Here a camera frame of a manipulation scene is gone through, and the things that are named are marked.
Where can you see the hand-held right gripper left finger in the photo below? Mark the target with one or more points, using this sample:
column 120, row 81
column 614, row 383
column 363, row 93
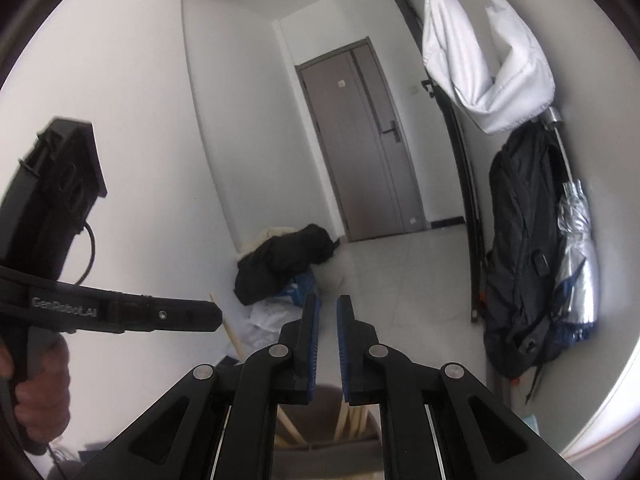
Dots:
column 311, row 340

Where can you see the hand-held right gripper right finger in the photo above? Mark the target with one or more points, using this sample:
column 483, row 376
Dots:
column 345, row 345

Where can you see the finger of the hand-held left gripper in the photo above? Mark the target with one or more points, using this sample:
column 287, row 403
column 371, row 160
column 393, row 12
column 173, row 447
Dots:
column 185, row 315

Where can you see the beige chopstick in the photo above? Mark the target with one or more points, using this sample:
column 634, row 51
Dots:
column 292, row 425
column 341, row 422
column 232, row 335
column 356, row 422

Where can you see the person's left hand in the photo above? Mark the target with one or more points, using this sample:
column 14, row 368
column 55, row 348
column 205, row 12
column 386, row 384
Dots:
column 42, row 400

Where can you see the white plastic bags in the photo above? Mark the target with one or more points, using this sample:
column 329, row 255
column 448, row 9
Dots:
column 270, row 317

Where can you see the blue printed box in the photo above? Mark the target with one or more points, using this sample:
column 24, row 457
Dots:
column 302, row 285

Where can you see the black jacket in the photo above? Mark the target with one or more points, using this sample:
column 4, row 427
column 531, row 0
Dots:
column 280, row 260

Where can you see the beige cloth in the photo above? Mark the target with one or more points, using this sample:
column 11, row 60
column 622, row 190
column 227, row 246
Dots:
column 265, row 234

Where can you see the grey door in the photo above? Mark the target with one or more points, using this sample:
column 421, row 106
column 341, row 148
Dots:
column 360, row 150

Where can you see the black backpack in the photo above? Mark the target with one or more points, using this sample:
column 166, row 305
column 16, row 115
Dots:
column 520, row 240

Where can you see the silver folded umbrella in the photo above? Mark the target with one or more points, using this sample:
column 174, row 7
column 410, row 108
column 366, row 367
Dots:
column 575, row 260

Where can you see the white cloth bag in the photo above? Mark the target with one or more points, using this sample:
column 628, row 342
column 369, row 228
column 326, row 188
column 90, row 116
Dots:
column 465, row 60

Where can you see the black door frame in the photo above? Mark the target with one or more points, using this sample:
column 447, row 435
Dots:
column 462, row 170

